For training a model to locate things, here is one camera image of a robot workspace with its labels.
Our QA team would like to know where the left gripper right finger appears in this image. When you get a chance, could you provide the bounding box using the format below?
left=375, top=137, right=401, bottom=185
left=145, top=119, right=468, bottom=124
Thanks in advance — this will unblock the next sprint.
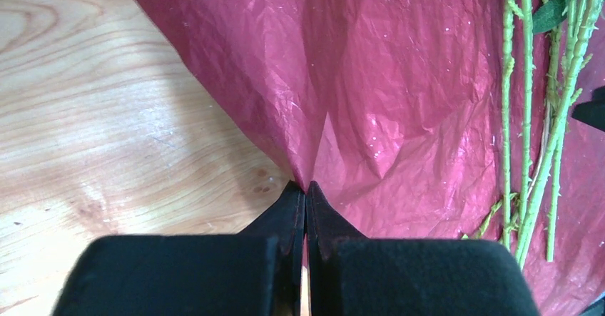
left=306, top=182, right=539, bottom=315

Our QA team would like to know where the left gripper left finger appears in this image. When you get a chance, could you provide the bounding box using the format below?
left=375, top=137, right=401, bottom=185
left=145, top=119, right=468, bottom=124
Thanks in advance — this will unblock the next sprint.
left=53, top=182, right=305, bottom=315

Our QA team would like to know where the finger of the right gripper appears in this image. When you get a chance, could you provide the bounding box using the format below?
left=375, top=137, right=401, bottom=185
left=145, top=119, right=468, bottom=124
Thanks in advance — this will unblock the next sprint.
left=571, top=86, right=605, bottom=132

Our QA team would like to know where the pink fake flower stem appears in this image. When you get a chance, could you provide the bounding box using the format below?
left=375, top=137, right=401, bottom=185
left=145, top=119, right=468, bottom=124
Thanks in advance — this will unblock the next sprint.
left=470, top=0, right=604, bottom=265
left=519, top=0, right=534, bottom=223

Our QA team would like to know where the dark red wrapping paper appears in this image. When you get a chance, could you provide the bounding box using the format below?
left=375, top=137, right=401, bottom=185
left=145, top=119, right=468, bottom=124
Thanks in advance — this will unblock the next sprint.
left=136, top=0, right=604, bottom=315

